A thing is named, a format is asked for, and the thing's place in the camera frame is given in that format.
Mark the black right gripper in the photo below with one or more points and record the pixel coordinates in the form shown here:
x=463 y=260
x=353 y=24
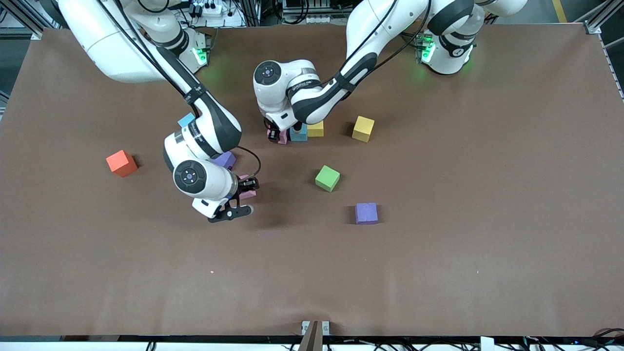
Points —
x=245 y=185

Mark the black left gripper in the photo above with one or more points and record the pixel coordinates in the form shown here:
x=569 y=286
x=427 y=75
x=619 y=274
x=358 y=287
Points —
x=273 y=132

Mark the light pink foam cube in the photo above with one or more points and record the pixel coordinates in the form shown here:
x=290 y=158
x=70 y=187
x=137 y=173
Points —
x=248 y=194
x=283 y=138

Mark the teal foam cube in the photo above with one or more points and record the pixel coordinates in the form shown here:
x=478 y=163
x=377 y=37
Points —
x=298 y=134
x=185 y=119

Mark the yellow foam cube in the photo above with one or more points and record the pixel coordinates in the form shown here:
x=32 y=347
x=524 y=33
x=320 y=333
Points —
x=363 y=128
x=316 y=129

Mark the purple foam cube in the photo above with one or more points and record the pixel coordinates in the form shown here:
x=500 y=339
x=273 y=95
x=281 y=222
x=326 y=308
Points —
x=366 y=213
x=226 y=159

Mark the orange foam cube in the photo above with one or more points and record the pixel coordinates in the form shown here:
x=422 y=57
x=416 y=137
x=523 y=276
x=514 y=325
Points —
x=120 y=162

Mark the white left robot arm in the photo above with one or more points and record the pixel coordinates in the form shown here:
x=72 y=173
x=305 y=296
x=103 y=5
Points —
x=312 y=92

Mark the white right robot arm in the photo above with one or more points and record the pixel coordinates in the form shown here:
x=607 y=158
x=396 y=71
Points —
x=204 y=180

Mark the green foam cube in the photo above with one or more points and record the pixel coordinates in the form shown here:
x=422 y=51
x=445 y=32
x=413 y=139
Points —
x=327 y=177

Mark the white power strip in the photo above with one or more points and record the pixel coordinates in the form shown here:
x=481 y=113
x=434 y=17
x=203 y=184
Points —
x=214 y=9

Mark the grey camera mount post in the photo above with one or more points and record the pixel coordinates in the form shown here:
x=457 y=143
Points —
x=312 y=336

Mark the aluminium frame rail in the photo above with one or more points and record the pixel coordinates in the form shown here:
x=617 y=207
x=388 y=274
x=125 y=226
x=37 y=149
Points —
x=592 y=28
x=14 y=33

